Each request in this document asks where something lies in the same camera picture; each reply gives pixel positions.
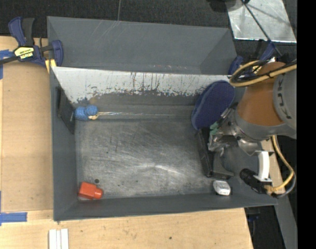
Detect dark flat block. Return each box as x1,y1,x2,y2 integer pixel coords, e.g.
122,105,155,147
196,128,235,180

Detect dark blue oval pad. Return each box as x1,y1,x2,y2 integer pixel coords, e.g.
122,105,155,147
190,80,236,131

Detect red-orange block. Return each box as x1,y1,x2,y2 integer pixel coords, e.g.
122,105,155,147
77,182,104,200

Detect pale wood board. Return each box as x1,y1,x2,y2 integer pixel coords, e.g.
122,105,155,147
1,36,55,213

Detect small white packet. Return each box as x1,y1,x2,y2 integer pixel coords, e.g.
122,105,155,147
213,180,231,197

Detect grey metal bin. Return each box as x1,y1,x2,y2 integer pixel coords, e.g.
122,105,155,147
46,16,279,222

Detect blue knitted toy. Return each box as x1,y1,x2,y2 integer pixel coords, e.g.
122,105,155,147
74,104,100,122

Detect black cylinder on white bracket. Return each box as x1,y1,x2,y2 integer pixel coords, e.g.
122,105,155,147
239,150,274,195

